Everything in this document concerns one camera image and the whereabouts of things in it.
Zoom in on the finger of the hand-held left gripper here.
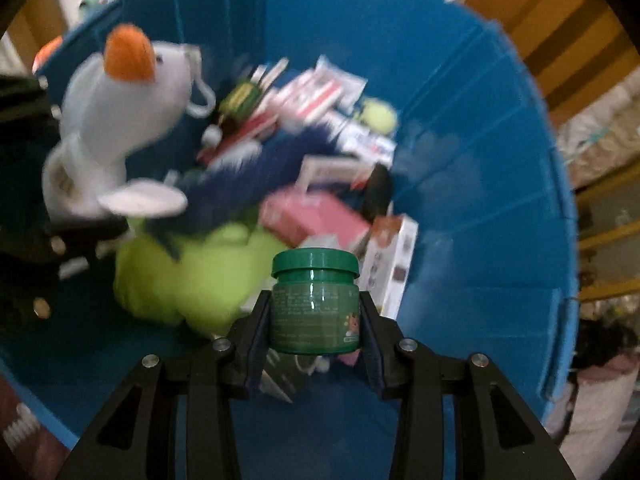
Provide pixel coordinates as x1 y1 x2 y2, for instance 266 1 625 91
0 217 132 322
0 74 63 132

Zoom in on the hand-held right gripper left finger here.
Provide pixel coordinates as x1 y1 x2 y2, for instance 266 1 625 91
55 290 273 480

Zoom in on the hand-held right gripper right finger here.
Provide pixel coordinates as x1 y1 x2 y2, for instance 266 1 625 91
357 290 576 480

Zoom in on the green jar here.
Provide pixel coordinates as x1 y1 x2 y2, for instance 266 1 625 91
270 249 362 357

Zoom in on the white plush bird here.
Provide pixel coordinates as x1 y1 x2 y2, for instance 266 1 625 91
42 24 218 218

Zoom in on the pink packet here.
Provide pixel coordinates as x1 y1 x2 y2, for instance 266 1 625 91
260 190 371 251

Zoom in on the blue plastic crate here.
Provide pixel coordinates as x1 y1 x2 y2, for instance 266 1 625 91
0 0 581 451

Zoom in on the person's left forearm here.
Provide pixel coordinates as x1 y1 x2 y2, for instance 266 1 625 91
0 372 72 480

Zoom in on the lime green plush toy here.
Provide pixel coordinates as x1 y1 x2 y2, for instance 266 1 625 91
112 220 291 338

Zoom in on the black oval object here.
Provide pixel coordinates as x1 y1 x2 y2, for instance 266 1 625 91
362 164 394 221

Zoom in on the white box with pink edge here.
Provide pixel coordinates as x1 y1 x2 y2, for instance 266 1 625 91
300 156 361 192

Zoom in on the green and yellow packet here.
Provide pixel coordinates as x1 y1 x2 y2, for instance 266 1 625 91
220 82 264 121

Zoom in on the white and blue box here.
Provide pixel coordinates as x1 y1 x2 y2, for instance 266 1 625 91
330 115 399 162

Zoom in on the large white sack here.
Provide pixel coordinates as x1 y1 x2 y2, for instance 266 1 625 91
545 360 637 453

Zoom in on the yellow tennis ball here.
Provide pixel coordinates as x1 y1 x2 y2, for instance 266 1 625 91
360 99 400 134

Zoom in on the red and white striped box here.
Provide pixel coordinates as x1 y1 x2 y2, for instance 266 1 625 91
280 70 346 122

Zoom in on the yellow metal shelf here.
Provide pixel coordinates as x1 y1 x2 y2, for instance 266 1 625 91
570 160 640 306

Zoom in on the white packet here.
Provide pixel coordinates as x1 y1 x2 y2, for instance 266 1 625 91
315 55 369 111

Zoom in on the brown wooden frame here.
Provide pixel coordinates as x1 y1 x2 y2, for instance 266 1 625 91
460 0 640 113

